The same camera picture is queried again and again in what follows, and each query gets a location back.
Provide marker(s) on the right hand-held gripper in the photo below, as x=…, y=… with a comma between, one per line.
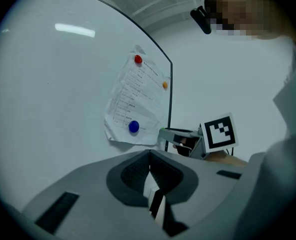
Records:
x=220, y=132

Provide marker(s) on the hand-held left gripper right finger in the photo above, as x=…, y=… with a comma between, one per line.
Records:
x=208, y=184

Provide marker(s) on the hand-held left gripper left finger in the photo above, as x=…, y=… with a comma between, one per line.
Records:
x=87, y=196

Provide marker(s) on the person's right forearm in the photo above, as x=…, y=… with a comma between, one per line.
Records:
x=225, y=158

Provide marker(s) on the blue round magnet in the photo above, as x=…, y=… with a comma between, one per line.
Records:
x=134, y=126

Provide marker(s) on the orange magnet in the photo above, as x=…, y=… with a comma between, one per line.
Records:
x=165, y=85

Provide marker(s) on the red magnet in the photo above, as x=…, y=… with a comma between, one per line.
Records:
x=138, y=59

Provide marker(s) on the printed paper sheet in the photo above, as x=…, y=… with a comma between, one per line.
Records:
x=140, y=101

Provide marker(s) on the person's white shirt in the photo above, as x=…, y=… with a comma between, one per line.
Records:
x=295, y=89

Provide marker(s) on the white ceiling pipe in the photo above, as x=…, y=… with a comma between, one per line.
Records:
x=162, y=6

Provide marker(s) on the person's head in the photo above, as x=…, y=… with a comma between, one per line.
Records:
x=248, y=9

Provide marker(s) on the white whiteboard with black frame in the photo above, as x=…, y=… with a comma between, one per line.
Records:
x=50, y=96

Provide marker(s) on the black head-worn camera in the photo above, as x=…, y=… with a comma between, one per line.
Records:
x=200, y=20

